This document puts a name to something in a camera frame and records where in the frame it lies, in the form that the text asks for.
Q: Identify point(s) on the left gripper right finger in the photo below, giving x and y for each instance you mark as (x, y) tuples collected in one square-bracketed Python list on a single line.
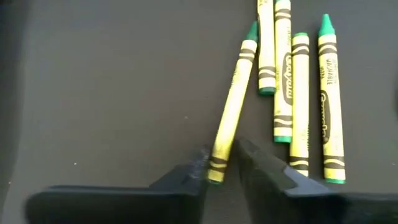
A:
[(311, 208)]

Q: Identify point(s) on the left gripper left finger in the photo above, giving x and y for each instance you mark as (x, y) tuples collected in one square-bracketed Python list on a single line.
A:
[(109, 205)]

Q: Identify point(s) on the black table mat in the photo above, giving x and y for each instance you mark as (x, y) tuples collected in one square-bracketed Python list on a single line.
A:
[(109, 93)]

